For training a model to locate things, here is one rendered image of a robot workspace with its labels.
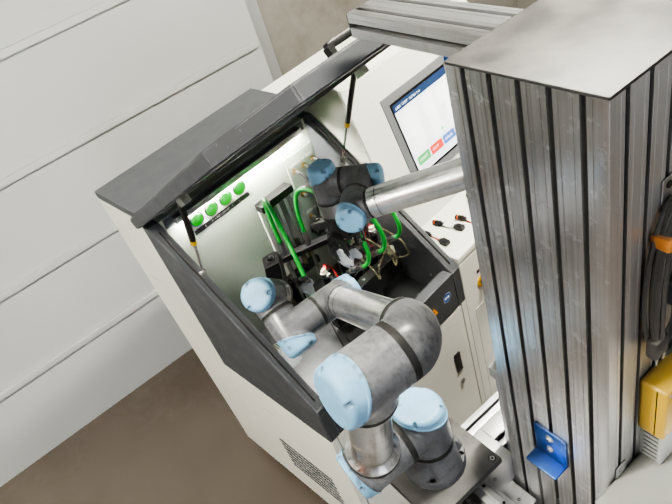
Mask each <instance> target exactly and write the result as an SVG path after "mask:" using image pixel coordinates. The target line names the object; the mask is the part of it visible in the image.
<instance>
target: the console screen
mask: <svg viewBox="0 0 672 504"><path fill-rule="evenodd" d="M380 105H381V107H382V109H383V112H384V114H385V116H386V118H387V121H388V123H389V125H390V128H391V130H392V132H393V134H394V137H395V139H396V141H397V144H398V146H399V148H400V150H401V153H402V155H403V157H404V160H405V162H406V164H407V166H408V169H409V171H410V173H413V172H416V171H419V170H422V169H425V168H428V167H431V166H434V165H437V164H440V163H443V162H446V161H449V160H451V159H453V158H454V157H455V156H456V155H457V154H458V153H459V149H458V143H457V138H456V132H455V126H454V120H453V115H452V109H451V103H450V97H449V92H448V86H447V80H446V74H445V69H444V58H443V56H439V57H437V58H436V59H435V60H434V61H432V62H431V63H430V64H428V65H427V66H426V67H424V68H423V69H422V70H421V71H419V72H418V73H417V74H415V75H414V76H413V77H411V78H410V79H409V80H407V81H406V82H405V83H404V84H402V85H401V86H400V87H398V88H397V89H396V90H394V91H393V92H392V93H391V94H389V95H388V96H387V97H385V98H384V99H383V100H381V101H380Z"/></svg>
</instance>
